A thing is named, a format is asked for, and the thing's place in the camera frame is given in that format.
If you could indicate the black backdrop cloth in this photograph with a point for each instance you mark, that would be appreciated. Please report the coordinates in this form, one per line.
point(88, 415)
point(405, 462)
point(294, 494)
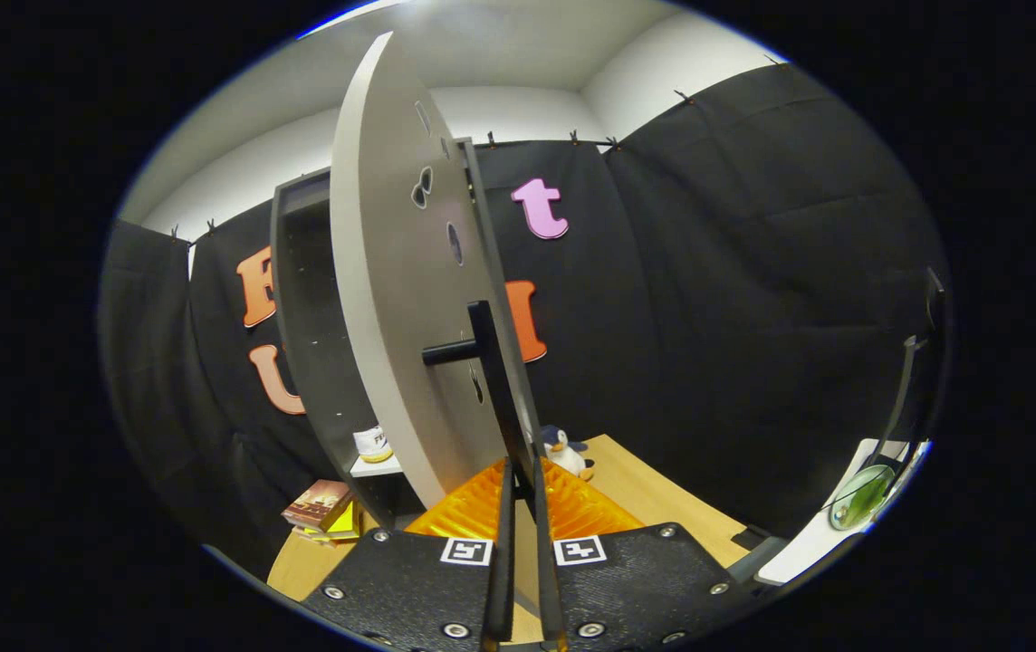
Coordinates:
point(735, 299)

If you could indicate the green round glass object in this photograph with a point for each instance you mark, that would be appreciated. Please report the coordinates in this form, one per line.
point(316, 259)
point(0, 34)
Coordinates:
point(860, 496)

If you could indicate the dark grey shoe cabinet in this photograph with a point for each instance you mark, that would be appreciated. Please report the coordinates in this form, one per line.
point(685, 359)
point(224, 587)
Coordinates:
point(310, 344)

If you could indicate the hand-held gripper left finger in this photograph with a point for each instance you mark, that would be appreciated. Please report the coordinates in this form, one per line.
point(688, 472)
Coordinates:
point(502, 561)

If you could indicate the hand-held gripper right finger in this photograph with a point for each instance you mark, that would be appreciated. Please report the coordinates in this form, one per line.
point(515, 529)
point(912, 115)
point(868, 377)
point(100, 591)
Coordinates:
point(547, 561)

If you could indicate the white canvas shoe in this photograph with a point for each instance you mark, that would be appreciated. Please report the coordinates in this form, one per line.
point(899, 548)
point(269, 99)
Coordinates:
point(373, 445)

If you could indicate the beige shoe cabinet door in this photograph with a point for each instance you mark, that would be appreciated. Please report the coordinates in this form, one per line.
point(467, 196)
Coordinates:
point(391, 317)

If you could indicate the penguin plush toy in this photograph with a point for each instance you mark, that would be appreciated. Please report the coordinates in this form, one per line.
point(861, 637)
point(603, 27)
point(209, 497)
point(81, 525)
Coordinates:
point(565, 453)

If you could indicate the brown cover book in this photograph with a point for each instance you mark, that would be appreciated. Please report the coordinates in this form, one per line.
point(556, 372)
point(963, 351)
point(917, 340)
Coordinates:
point(314, 503)

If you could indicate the yellow cover book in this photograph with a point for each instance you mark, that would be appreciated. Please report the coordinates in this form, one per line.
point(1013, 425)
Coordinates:
point(346, 525)

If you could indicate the white side table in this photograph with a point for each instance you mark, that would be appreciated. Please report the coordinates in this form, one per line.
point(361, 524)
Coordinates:
point(808, 543)

